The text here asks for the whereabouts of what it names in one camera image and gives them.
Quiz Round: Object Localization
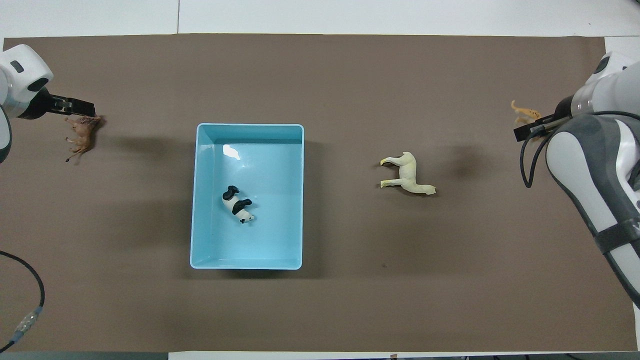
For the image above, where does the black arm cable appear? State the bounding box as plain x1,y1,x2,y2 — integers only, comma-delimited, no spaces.
0,250,46,354
519,111,640,189

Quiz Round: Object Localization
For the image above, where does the black and white panda toy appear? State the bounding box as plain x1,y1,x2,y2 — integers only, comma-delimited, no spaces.
222,185,256,225

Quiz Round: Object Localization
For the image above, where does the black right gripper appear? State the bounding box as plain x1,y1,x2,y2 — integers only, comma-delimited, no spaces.
513,95,577,143

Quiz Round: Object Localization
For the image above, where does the orange striped tiger toy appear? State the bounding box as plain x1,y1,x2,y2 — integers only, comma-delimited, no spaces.
510,99,542,126

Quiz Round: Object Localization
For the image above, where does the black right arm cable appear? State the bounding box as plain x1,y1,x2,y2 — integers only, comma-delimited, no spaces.
519,111,640,189

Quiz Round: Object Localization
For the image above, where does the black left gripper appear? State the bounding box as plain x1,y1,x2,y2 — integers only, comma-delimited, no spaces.
18,87,96,121

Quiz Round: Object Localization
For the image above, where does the cream white horse toy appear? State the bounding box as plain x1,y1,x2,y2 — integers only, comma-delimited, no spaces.
379,151,437,196

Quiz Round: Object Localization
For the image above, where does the light blue plastic storage box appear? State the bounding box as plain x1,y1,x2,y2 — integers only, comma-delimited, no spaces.
189,123,305,271

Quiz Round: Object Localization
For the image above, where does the brown lion toy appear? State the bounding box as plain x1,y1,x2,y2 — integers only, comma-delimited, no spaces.
64,115,102,163

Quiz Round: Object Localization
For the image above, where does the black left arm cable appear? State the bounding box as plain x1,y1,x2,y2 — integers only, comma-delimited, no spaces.
0,250,46,354

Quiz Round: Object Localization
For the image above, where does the brown paper table mat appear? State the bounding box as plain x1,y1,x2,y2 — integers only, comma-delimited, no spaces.
0,34,638,353

